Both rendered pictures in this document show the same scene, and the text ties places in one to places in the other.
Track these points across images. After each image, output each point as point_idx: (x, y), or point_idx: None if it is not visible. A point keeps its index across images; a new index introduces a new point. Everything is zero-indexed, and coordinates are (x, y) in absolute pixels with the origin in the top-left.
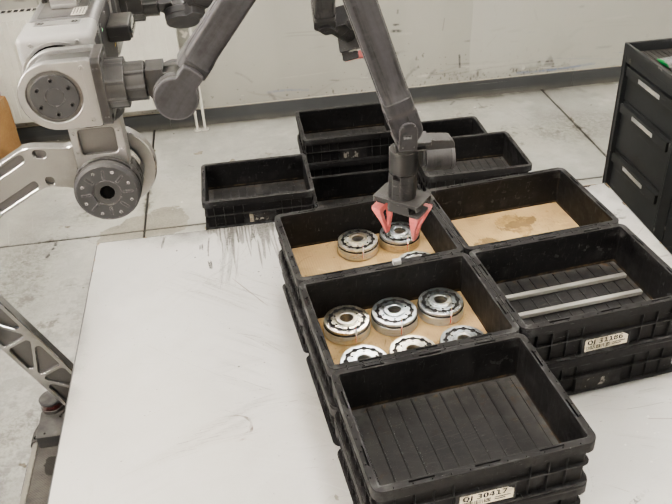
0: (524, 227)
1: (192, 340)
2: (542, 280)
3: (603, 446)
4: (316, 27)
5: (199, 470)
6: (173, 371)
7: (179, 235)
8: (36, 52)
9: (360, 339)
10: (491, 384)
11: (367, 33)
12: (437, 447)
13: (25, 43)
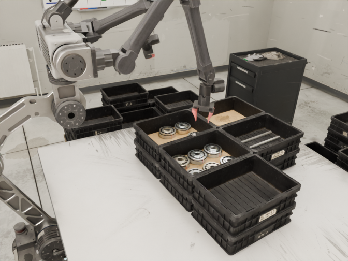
0: (226, 119)
1: (104, 182)
2: (243, 137)
3: None
4: None
5: (134, 233)
6: (101, 196)
7: (76, 140)
8: (58, 47)
9: (187, 167)
10: (245, 175)
11: (198, 36)
12: (238, 201)
13: (53, 42)
